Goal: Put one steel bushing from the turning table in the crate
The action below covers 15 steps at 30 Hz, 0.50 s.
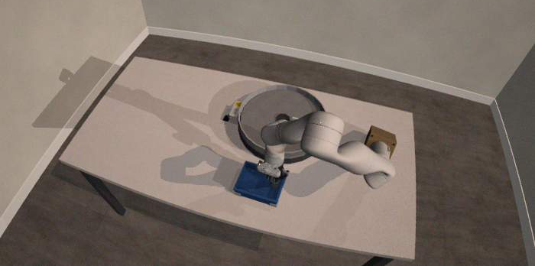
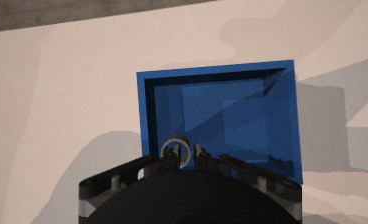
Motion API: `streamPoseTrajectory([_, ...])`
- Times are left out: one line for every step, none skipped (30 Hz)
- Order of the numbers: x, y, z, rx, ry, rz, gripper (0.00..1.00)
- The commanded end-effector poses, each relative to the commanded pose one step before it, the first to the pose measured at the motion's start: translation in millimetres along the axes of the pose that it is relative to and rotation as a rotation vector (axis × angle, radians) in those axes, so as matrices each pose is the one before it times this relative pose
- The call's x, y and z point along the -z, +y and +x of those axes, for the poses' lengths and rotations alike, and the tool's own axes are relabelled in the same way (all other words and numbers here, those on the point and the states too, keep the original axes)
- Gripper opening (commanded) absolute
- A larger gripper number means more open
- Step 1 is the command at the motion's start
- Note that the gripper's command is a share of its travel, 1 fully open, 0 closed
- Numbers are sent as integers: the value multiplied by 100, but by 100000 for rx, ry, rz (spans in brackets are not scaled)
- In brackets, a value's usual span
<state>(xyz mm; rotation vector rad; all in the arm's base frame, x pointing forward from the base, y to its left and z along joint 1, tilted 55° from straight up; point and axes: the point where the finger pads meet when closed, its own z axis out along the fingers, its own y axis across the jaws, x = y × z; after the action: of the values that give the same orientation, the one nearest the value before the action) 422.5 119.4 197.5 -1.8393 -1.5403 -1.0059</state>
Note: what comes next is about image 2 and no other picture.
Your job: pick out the blue square tray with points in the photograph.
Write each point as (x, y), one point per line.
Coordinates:
(247, 111)

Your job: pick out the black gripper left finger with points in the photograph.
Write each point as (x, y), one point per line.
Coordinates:
(95, 190)

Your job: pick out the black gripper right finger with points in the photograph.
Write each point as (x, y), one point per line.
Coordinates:
(284, 191)

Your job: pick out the dark grey metal bushing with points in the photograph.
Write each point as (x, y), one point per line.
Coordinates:
(179, 138)

